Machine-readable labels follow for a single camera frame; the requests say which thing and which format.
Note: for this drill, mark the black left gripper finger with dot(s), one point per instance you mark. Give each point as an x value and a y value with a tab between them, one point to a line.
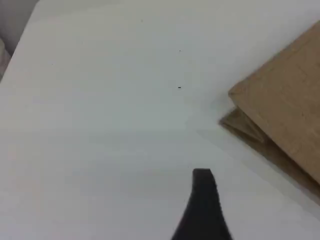
202	212

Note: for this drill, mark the brown jute tote bag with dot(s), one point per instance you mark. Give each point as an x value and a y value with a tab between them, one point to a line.
287	100

